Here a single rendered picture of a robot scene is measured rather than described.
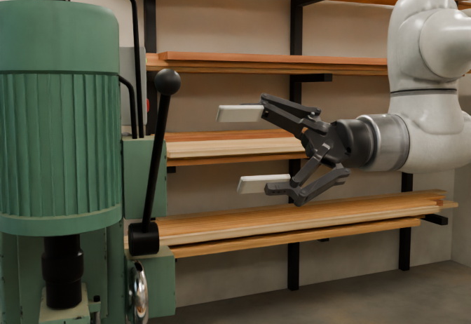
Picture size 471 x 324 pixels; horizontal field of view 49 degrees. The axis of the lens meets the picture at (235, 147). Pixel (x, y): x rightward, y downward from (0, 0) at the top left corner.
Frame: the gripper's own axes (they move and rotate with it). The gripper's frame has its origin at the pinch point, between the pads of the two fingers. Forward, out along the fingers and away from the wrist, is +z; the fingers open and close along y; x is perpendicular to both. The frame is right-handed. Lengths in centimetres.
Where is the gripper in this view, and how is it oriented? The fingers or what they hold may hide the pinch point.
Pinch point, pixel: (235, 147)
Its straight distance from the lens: 73.3
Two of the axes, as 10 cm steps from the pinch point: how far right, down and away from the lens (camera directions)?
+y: -2.3, -7.4, 6.3
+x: 2.1, -6.7, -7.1
